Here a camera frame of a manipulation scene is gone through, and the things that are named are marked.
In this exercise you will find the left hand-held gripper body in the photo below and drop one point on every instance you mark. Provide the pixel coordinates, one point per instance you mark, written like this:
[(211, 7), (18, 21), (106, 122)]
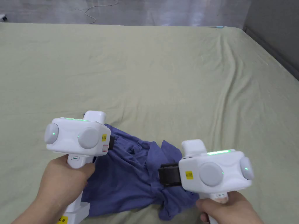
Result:
[(72, 137)]

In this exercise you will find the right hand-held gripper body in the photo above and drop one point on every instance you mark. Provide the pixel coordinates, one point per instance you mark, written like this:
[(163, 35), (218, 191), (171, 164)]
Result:
[(210, 172)]

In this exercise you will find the dark blue shirt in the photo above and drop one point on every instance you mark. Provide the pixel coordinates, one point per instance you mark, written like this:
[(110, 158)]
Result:
[(130, 172)]

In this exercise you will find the person's right hand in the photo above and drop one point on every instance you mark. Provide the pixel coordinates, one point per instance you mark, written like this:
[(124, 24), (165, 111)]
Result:
[(231, 210)]

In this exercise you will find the person's left hand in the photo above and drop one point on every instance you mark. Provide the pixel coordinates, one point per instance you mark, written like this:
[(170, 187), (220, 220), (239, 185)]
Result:
[(58, 189)]

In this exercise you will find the bed with pale green sheet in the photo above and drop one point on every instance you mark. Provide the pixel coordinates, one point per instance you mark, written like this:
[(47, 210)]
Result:
[(149, 77)]

